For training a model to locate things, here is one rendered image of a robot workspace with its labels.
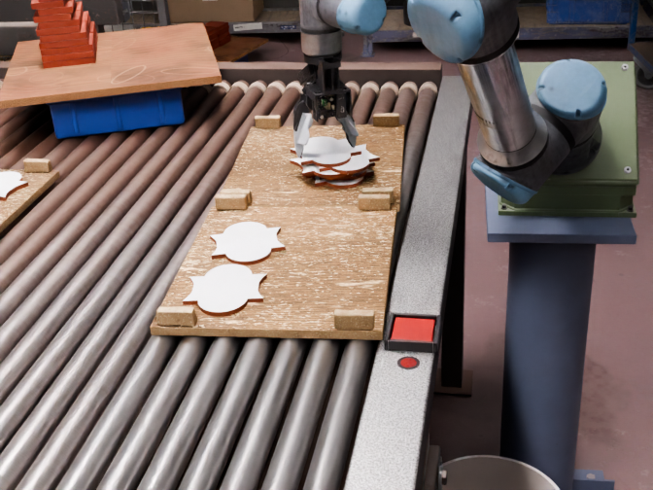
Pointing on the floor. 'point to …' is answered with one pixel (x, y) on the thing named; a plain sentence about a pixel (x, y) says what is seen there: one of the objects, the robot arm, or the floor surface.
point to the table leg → (451, 334)
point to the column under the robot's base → (548, 335)
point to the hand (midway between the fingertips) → (325, 148)
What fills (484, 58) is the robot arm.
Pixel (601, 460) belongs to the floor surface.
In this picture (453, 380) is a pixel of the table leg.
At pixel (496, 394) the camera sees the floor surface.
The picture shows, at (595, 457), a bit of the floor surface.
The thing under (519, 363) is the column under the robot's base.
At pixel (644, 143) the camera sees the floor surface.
